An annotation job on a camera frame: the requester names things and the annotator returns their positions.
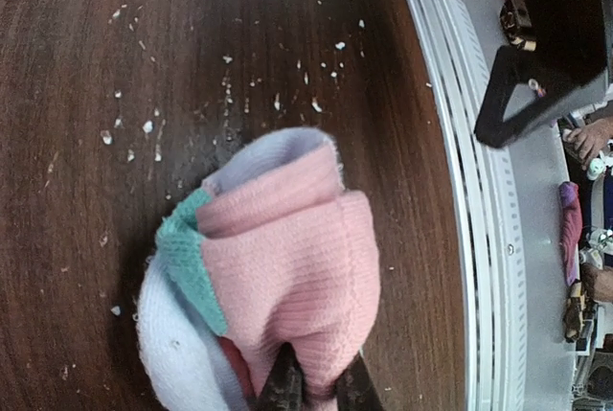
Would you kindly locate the person in background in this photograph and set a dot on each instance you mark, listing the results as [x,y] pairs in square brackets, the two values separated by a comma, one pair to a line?
[586,143]

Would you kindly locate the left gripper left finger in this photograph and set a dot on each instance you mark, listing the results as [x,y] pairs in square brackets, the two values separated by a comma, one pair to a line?
[284,387]

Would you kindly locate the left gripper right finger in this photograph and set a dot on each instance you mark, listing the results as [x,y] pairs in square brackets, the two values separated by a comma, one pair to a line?
[355,390]

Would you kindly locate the pink patterned sock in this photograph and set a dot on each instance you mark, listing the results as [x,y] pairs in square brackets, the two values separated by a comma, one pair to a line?
[270,249]

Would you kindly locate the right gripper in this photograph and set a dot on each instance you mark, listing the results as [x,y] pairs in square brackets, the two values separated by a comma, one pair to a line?
[574,48]

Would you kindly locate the aluminium front rail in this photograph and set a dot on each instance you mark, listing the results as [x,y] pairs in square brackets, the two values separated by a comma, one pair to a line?
[507,217]

